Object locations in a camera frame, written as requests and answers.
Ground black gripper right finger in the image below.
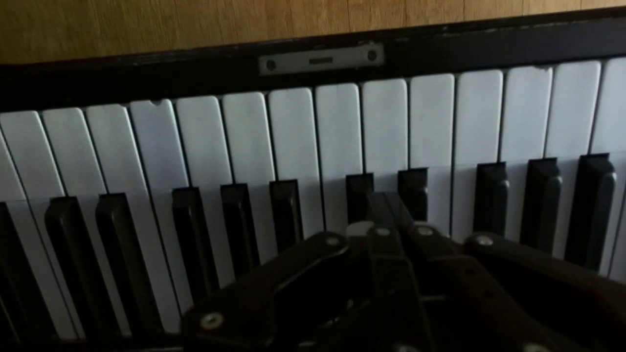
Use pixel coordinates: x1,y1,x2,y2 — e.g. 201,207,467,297
389,190,626,352

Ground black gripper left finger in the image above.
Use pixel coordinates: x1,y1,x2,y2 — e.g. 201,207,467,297
179,190,422,352

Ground black piano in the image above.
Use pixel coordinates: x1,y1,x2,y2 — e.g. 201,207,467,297
0,6,626,352

